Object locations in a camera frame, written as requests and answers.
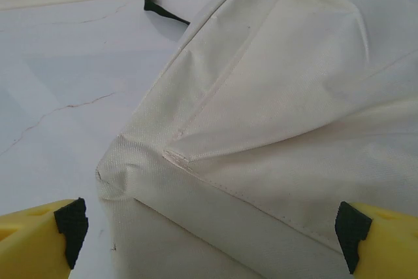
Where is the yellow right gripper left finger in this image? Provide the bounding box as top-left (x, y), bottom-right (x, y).
top-left (0, 197), bottom-right (89, 279)

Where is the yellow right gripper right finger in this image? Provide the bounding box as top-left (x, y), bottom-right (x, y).
top-left (334, 201), bottom-right (418, 279)

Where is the cream canvas backpack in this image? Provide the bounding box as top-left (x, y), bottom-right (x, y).
top-left (96, 0), bottom-right (418, 279)

